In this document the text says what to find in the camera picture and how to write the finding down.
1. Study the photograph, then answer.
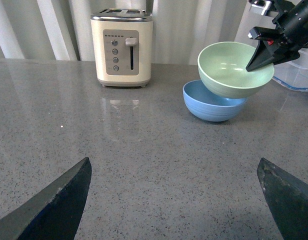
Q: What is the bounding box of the green bowl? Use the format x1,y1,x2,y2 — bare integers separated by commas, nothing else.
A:
197,41,275,99

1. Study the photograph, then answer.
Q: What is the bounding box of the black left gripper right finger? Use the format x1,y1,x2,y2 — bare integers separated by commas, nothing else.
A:
257,158,308,240

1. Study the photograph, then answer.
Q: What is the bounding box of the blue bowl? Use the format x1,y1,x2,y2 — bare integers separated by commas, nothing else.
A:
182,79,247,122

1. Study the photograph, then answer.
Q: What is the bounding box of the clear plastic food container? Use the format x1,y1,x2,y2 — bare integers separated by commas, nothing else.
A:
285,46,308,83

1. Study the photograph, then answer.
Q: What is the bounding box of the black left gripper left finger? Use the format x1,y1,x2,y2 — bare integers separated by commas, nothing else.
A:
0,157,92,240

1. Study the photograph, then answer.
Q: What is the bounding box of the clear container lid blue seal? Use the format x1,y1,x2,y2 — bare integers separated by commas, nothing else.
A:
273,71,308,92

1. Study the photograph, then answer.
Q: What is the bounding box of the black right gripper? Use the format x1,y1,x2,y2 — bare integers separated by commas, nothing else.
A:
246,9,306,72

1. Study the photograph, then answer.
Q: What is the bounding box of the cream toaster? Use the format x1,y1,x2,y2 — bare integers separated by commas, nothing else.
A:
90,8,154,87

